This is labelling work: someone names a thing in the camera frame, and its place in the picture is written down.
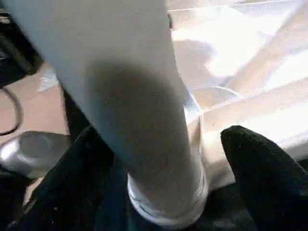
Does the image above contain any white plastic table top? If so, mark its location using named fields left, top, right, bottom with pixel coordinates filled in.
left=127, top=0, right=308, bottom=224

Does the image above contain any dark robot lower body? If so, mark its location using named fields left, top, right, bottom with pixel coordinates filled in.
left=0, top=0, right=51, bottom=85

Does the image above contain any black work mat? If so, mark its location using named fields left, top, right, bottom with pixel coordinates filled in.
left=61, top=89, right=308, bottom=231

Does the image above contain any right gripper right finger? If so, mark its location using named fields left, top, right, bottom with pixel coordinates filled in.
left=220, top=126, right=308, bottom=231

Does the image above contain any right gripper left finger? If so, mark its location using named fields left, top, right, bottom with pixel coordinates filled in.
left=9, top=127, right=116, bottom=231

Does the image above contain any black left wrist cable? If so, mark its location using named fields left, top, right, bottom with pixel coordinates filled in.
left=0, top=86, right=24, bottom=135

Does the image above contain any white plastic table leg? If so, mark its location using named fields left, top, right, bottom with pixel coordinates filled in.
left=4, top=0, right=209, bottom=223

